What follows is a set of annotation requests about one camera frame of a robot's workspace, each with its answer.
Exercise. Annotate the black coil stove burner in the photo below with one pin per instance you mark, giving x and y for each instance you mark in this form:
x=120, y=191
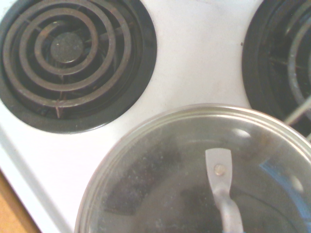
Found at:
x=272, y=60
x=65, y=48

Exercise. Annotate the white electric stove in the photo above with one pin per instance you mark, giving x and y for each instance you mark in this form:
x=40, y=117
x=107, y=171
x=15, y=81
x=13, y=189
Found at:
x=194, y=60

